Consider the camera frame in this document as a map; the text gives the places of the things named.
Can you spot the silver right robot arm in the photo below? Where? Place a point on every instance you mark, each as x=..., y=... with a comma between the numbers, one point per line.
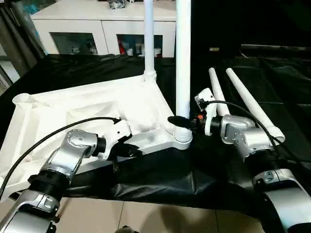
x=262, y=165

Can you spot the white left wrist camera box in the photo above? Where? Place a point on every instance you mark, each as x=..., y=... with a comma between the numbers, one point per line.
x=116, y=133

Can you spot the white plastic table leg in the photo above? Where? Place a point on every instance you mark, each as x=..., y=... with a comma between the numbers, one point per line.
x=216, y=92
x=183, y=58
x=148, y=34
x=252, y=107

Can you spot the small yellow tag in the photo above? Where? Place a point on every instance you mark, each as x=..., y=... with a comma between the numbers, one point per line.
x=214, y=49

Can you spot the white plastic table top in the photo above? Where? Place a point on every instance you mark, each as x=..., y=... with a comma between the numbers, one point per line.
x=73, y=111

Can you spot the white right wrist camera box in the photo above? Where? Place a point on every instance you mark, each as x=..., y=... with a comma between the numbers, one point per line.
x=206, y=102

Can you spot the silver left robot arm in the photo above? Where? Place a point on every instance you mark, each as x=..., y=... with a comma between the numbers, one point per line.
x=58, y=170

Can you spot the black work mat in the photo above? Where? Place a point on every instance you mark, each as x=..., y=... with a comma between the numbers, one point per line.
x=170, y=179

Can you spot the clear glass ornament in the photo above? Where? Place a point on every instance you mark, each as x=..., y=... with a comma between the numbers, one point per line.
x=117, y=4

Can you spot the white sideboard with glass doors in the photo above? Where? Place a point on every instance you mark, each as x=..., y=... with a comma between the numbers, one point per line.
x=97, y=22

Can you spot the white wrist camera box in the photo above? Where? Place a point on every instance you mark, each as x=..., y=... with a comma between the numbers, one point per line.
x=116, y=133
x=206, y=102

